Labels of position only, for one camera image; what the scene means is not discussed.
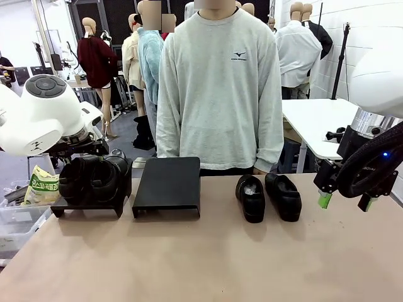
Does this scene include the black metal shoe stand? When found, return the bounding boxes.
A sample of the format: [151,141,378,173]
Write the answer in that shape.
[50,159,133,218]
[131,156,202,220]

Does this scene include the black monitor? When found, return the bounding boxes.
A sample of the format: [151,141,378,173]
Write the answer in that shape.
[14,66,31,86]
[30,65,53,77]

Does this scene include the black loafer with paper stuffing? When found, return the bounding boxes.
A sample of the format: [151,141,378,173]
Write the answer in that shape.
[235,174,266,225]

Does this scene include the mannequin in white shirt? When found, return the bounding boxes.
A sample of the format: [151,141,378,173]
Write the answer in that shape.
[274,1,324,100]

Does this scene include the bare mannequin head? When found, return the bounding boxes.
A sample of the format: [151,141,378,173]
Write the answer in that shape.
[235,1,256,16]

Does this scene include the black boots on floor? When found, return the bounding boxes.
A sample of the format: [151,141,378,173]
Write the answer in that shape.
[132,115,157,150]

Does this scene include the mannequin in black jacket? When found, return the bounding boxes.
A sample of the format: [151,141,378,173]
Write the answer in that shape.
[302,3,334,60]

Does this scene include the white work table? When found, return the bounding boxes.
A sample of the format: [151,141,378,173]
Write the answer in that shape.
[281,98,360,174]

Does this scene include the person's left forearm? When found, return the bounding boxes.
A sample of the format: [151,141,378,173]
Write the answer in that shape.
[254,119,285,172]

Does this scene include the person torso grey sweatshirt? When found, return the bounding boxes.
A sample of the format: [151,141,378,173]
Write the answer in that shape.
[156,8,285,176]

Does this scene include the person's right forearm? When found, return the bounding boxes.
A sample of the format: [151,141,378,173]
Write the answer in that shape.
[156,103,181,159]

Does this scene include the clear plastic storage bin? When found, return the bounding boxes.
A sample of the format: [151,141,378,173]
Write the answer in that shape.
[0,179,54,252]

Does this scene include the green white snack bag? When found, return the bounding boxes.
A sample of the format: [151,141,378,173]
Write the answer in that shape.
[20,165,62,207]

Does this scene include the black box on pole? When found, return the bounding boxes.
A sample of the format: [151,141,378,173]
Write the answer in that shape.
[50,53,63,72]

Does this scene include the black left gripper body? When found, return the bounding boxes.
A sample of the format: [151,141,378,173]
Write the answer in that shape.
[53,137,110,164]

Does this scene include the small white mannequin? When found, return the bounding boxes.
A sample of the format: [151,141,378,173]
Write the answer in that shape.
[99,30,115,48]

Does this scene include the black braided cable hose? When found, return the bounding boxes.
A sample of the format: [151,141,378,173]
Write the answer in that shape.
[335,121,403,199]

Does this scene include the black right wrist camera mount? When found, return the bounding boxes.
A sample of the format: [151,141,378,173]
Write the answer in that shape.
[326,125,378,164]

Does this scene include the background person dark shirt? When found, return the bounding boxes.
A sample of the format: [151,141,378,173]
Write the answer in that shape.
[0,52,15,88]

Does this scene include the black box under table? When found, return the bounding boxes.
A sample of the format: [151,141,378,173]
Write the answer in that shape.
[278,140,305,174]

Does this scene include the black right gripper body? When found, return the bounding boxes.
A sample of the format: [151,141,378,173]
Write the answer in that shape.
[313,157,399,199]

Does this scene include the mannequin in light blue sweater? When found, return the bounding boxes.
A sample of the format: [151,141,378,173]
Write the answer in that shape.
[137,0,165,145]

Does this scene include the mannequin in beige shirt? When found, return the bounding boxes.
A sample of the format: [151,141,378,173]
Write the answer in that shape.
[121,14,147,117]

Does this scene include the mannequin in maroon sweater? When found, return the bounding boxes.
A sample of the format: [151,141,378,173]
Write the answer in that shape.
[77,17,120,139]

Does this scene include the black tripod stand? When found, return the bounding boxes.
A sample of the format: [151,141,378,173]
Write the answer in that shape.
[330,21,352,100]

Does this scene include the grey metal tool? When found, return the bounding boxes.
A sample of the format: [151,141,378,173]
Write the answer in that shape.
[4,185,32,204]

